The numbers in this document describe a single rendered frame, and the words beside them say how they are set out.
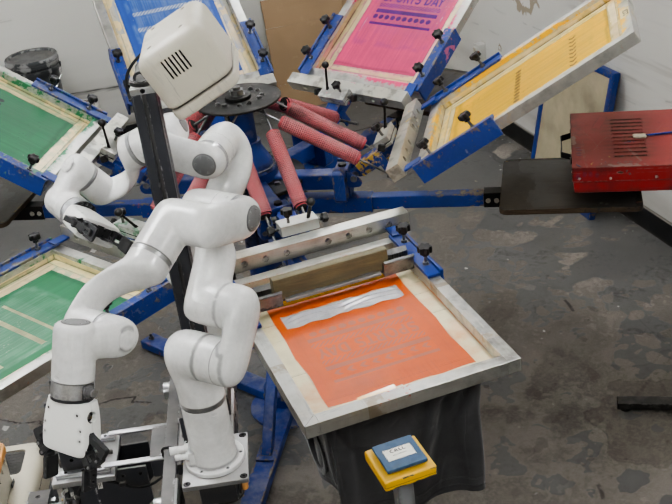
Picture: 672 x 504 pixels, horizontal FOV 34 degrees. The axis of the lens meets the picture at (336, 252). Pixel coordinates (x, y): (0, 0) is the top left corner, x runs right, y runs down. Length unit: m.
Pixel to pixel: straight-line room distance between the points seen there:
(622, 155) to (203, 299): 1.82
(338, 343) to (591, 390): 1.62
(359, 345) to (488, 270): 2.27
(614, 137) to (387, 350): 1.22
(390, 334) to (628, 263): 2.38
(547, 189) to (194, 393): 1.86
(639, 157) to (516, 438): 1.18
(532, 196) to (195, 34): 1.88
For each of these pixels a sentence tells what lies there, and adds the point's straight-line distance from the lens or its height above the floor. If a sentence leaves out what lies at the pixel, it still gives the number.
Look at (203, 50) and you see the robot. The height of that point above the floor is 1.98.
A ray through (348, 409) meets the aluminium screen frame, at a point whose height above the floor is 0.99.
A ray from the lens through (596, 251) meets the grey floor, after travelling 5.33.
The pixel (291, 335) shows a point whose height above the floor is 0.95.
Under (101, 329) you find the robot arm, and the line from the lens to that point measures 1.95.
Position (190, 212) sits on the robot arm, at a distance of 2.04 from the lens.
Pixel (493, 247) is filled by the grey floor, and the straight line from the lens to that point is 5.39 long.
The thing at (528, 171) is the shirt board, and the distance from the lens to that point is 3.90.
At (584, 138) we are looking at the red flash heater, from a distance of 3.75.
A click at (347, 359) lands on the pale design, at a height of 0.95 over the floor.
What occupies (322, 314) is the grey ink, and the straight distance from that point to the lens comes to 3.14.
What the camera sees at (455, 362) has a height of 0.95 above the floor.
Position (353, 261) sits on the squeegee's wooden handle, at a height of 1.05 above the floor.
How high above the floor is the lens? 2.59
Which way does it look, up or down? 28 degrees down
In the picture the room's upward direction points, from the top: 8 degrees counter-clockwise
